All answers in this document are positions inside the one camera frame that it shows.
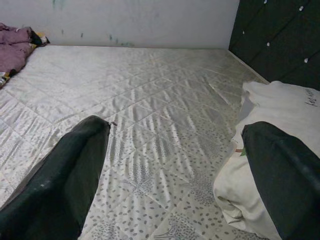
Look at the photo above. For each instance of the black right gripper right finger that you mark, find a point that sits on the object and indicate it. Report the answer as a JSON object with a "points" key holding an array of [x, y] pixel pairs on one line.
{"points": [[287, 180]]}

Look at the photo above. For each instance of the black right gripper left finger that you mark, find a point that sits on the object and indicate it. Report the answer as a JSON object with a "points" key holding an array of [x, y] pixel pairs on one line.
{"points": [[57, 190]]}

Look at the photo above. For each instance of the white pillow with tree print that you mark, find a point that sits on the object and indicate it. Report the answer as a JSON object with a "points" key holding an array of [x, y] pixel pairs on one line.
{"points": [[275, 105]]}

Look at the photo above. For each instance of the quilted silver grey mattress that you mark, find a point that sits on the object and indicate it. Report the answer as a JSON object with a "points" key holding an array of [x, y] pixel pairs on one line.
{"points": [[162, 100]]}

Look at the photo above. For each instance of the black tufted headboard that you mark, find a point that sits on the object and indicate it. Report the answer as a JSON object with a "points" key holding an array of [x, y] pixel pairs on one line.
{"points": [[275, 37]]}

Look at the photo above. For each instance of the purple mouse print blanket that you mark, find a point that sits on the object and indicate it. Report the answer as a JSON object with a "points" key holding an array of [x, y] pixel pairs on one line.
{"points": [[12, 50]]}

